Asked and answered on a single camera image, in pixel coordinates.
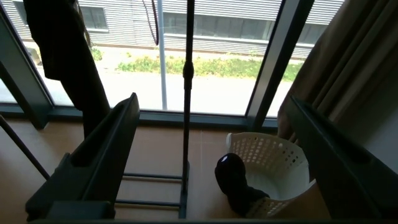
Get brown curtain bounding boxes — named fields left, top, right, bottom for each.
left=276, top=0, right=398, bottom=175

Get black clothes rack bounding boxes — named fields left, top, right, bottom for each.
left=0, top=0, right=196, bottom=219

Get white laundry basket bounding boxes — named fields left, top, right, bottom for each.
left=226, top=132, right=317, bottom=218

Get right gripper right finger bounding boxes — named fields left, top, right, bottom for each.
left=284, top=95, right=398, bottom=220

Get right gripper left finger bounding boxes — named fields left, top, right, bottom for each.
left=25, top=92, right=141, bottom=221

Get window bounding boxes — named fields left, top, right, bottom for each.
left=0, top=0, right=346, bottom=131

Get pink clothes hanger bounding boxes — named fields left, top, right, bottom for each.
left=142, top=0, right=160, bottom=47

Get black shorts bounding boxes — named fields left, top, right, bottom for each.
left=22, top=0, right=111, bottom=139

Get heap of black clothes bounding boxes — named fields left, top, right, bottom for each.
left=214, top=152, right=271, bottom=218

